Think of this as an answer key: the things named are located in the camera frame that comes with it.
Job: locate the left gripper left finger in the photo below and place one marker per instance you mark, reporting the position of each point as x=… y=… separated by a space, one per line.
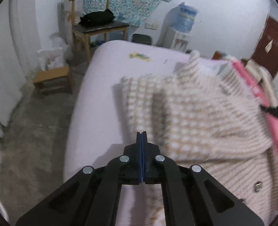
x=91 y=196

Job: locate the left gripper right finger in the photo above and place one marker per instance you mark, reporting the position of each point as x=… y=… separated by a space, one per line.
x=191 y=196

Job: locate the beige white houndstooth coat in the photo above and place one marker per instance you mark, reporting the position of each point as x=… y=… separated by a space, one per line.
x=209 y=114

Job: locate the beige clothes pile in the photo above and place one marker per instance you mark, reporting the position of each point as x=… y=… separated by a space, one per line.
x=264 y=78

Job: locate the lilac bed sheet mattress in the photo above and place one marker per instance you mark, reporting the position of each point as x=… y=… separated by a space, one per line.
x=98 y=130

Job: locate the pink floral blanket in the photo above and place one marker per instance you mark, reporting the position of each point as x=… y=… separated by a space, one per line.
x=259 y=94

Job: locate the small wooden stool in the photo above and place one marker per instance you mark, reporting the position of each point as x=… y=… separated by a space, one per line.
x=53 y=80

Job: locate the white plastic bag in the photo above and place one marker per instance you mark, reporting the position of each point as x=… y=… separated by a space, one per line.
x=51 y=59

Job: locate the white water dispenser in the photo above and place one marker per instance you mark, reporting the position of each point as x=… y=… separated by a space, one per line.
x=177 y=40

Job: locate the black bin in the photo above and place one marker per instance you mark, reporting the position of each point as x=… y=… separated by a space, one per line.
x=142 y=39

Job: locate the dark red wooden door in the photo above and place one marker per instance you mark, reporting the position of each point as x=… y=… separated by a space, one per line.
x=266 y=51

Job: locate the wooden chair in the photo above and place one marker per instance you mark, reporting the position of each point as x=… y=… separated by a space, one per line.
x=86 y=33

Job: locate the black bag on chair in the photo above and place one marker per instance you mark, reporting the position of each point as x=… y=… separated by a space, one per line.
x=99 y=18

